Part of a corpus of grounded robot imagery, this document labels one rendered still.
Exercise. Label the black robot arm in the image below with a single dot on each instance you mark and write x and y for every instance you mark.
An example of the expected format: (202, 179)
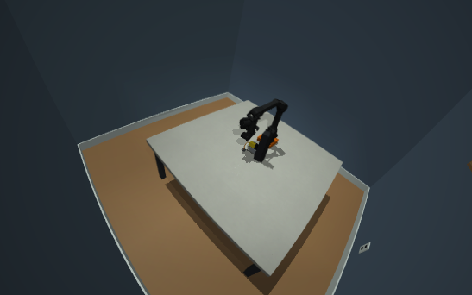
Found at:
(257, 113)

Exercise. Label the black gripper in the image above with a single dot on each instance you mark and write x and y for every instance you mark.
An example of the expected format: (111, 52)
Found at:
(250, 132)

